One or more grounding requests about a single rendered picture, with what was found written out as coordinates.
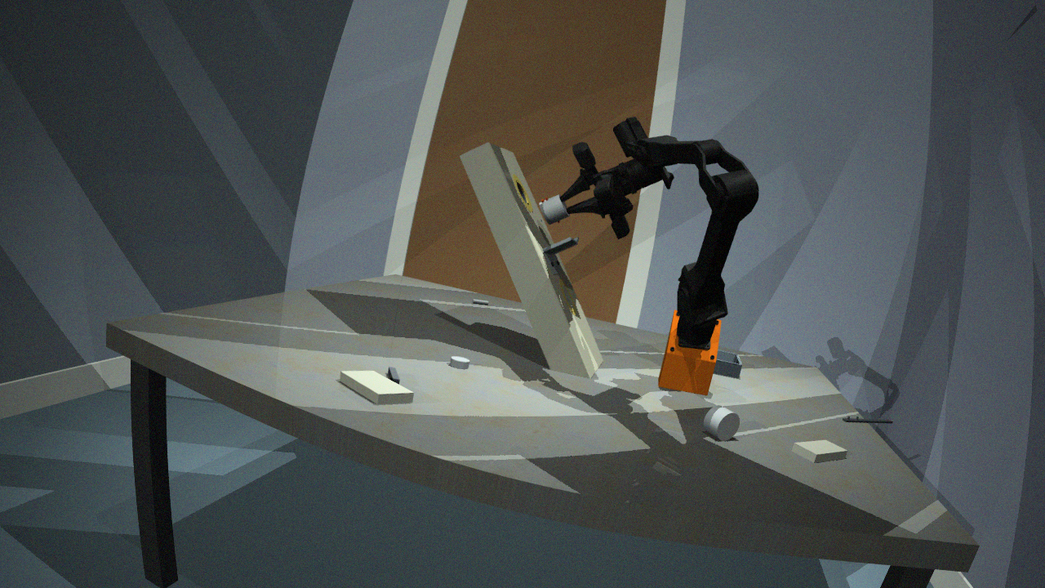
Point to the beige service panel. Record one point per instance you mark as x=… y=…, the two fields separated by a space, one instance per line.
x=520 y=232

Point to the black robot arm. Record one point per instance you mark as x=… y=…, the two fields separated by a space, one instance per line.
x=731 y=196

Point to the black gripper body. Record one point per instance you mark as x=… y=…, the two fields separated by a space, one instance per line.
x=586 y=160

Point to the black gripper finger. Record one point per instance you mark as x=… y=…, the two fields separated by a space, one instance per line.
x=589 y=205
x=579 y=186

